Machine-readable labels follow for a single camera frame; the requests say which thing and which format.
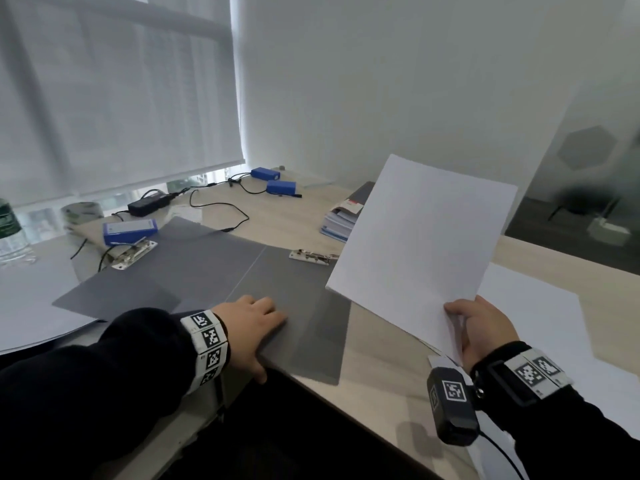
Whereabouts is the person's right hand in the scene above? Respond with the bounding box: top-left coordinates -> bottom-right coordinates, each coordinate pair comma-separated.
443,294 -> 521,375

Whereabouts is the person's left hand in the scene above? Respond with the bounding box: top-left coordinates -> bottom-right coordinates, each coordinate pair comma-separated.
211,294 -> 289,385

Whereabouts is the pile of white paper sheets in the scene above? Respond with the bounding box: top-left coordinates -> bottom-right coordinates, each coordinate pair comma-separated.
429,263 -> 640,480

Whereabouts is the grey clip folder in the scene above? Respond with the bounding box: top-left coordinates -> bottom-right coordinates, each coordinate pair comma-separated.
345,181 -> 376,215
52,216 -> 351,387

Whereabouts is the person's left forearm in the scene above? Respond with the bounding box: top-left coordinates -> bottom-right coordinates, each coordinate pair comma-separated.
0,308 -> 221,480

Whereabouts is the person's right forearm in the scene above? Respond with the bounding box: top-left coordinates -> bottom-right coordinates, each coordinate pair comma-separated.
469,384 -> 640,480

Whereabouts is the white wristband with black markers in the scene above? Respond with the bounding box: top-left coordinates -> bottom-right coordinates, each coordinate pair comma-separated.
469,342 -> 573,408
179,309 -> 231,395

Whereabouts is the white card with red print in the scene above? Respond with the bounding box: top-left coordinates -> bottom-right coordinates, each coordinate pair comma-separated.
169,204 -> 203,225

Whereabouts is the blue box with white label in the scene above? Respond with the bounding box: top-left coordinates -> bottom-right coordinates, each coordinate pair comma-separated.
103,218 -> 159,247

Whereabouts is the white box behind glass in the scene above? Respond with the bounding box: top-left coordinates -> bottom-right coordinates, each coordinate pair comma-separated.
587,217 -> 632,247

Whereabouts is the black power adapter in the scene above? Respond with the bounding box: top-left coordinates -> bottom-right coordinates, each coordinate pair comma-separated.
127,194 -> 173,218

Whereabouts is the dark chair behind glass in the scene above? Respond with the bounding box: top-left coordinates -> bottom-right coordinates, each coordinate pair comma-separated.
547,187 -> 621,221

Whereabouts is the frosted glass door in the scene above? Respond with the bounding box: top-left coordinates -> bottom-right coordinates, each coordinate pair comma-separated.
505,69 -> 640,275

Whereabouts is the silver round tin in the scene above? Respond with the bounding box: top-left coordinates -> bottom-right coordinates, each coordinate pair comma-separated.
61,201 -> 105,231

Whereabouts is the gray hexagon sticker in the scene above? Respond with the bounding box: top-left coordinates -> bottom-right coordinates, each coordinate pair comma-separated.
557,125 -> 619,171

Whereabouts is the clear plastic water bottle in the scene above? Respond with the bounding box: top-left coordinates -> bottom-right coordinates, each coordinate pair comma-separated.
0,197 -> 36,268

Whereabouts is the white roller blind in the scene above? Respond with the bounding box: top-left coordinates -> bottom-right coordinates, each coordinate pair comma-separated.
0,0 -> 246,208

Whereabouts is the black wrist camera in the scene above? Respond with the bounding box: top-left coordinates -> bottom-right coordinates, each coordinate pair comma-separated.
426,366 -> 482,447

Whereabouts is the black adapter cable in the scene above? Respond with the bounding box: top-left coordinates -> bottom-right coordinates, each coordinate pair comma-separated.
169,187 -> 250,233

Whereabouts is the black camera cable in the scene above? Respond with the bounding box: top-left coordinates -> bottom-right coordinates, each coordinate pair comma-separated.
477,429 -> 526,480

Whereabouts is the black power cable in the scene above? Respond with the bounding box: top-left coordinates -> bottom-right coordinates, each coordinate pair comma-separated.
69,237 -> 121,273

